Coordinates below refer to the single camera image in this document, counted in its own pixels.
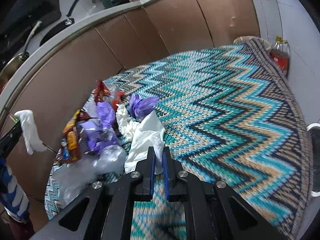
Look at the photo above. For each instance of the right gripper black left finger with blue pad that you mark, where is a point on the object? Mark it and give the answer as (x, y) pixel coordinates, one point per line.
(145, 188)

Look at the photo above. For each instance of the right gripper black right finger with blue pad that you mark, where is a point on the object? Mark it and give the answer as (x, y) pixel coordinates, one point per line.
(174, 189)

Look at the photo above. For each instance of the white tissue piece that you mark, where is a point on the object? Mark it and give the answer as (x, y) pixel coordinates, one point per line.
(30, 134)

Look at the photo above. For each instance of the clear plastic bag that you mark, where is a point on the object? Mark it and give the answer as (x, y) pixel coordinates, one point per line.
(73, 178)

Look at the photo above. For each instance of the white plastic bag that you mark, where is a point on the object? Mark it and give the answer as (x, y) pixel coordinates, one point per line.
(142, 135)

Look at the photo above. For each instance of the purple plastic bag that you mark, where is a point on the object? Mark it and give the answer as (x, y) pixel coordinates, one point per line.
(141, 107)

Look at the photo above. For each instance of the brown kitchen cabinets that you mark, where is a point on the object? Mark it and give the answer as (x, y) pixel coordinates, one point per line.
(58, 78)

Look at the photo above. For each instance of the blue white gloved left hand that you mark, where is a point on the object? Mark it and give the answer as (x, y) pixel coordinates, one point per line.
(13, 198)

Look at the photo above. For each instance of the orange red snack wrapper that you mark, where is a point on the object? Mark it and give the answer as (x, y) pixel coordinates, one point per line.
(69, 150)

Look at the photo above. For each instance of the purple snack wrapper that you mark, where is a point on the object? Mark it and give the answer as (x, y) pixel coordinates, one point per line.
(97, 132)

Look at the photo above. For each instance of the zigzag patterned table cloth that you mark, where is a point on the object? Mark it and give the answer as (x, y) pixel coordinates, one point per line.
(229, 114)

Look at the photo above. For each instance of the black frying pan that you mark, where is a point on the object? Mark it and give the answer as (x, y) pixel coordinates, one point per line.
(60, 26)

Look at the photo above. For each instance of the cooking oil bottle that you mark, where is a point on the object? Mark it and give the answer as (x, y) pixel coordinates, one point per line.
(280, 54)

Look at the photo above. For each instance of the steel pot with handle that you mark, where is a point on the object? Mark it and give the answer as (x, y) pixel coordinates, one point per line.
(12, 66)

